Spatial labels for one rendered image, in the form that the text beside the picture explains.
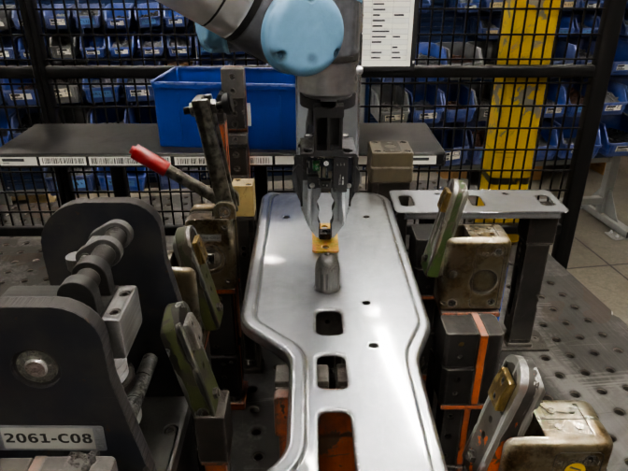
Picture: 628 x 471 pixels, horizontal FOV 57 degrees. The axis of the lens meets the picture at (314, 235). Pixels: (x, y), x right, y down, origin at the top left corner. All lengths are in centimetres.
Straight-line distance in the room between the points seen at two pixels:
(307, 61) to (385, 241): 40
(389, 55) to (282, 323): 80
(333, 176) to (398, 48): 64
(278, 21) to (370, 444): 37
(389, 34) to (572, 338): 73
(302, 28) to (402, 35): 82
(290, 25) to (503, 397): 35
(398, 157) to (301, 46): 57
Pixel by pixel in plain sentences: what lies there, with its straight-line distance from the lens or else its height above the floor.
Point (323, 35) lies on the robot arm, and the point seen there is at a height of 132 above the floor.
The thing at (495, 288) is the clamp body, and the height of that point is 97.
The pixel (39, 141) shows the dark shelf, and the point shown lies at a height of 103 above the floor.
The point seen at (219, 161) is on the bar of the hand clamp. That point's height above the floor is 113.
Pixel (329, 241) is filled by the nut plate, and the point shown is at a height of 101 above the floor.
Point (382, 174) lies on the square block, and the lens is 107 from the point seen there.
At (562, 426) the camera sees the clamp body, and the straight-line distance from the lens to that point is 53.
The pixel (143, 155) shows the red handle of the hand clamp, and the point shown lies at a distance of 82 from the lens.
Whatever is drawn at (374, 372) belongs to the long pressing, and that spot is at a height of 100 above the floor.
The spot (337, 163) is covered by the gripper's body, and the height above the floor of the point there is 115.
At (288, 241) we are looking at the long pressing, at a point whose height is 100.
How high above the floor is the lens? 139
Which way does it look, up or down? 27 degrees down
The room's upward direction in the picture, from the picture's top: straight up
